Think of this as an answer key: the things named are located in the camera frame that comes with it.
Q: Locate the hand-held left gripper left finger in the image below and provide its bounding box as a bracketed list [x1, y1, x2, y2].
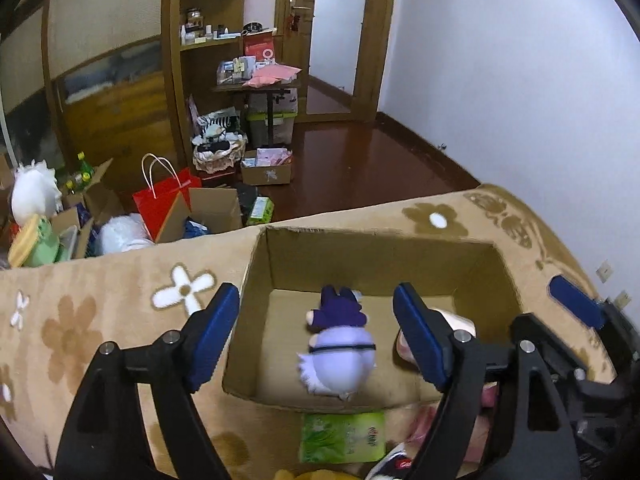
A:
[54, 282, 241, 480]

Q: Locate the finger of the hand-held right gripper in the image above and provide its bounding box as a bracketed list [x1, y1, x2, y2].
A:
[548, 275, 618, 333]
[544, 342, 628, 396]

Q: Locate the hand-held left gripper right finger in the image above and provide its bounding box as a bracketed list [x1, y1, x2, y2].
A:
[392, 282, 583, 480]

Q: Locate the pale pink plush toy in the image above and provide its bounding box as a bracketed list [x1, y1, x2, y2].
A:
[396, 309, 477, 367]

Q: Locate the purple plush doll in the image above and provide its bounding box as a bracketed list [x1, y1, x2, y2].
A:
[297, 285, 377, 402]

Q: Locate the black soft pouch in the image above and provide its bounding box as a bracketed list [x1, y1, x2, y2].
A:
[364, 441, 428, 480]

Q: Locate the yellow plush toy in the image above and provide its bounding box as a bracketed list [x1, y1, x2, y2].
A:
[274, 468, 353, 480]

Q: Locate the beige floral blanket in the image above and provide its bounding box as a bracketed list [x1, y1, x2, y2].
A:
[0, 184, 623, 480]

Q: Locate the cardboard box with blue cloth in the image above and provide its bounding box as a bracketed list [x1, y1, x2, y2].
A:
[156, 187, 244, 244]

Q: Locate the green tissue box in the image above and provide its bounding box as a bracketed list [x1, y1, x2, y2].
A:
[246, 196, 275, 225]

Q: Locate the white fluffy cloth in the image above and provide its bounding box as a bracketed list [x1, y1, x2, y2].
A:
[94, 214, 155, 257]

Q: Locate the red paper bag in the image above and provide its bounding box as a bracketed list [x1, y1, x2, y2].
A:
[132, 154, 202, 242]

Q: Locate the cardboard box with pink packets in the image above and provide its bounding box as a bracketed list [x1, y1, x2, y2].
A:
[241, 146, 294, 186]

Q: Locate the cardboard box with green bottles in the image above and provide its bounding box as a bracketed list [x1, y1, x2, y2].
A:
[64, 157, 126, 223]

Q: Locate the wicker basket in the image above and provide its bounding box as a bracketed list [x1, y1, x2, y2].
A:
[192, 131, 249, 174]

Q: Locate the small cardboard box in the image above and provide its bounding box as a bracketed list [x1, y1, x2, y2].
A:
[49, 206, 97, 262]

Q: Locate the green frog plush toy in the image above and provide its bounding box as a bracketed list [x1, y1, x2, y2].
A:
[7, 214, 63, 268]

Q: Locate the green glass bottle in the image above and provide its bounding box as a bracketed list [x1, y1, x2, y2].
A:
[76, 152, 96, 183]

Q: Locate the striped black white cloth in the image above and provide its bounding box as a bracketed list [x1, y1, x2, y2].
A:
[196, 111, 242, 134]

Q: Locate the translucent storage bin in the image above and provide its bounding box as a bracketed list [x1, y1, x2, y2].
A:
[247, 91, 299, 147]

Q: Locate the white spiky plush toy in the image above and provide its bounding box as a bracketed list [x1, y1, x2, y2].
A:
[11, 159, 62, 226]

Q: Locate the small wooden table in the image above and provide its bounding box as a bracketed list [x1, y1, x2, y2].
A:
[212, 77, 302, 148]

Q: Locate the wooden corner shelf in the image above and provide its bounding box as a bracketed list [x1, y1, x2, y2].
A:
[161, 0, 282, 171]

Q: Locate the clear desk organizer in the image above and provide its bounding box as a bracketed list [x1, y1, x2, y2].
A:
[217, 56, 257, 86]

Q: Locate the pink cloth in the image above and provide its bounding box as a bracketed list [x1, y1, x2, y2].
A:
[242, 62, 304, 89]

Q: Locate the red gift box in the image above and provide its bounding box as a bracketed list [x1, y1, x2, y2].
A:
[243, 30, 277, 64]

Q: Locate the wooden wardrobe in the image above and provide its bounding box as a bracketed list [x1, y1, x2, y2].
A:
[0, 0, 182, 183]

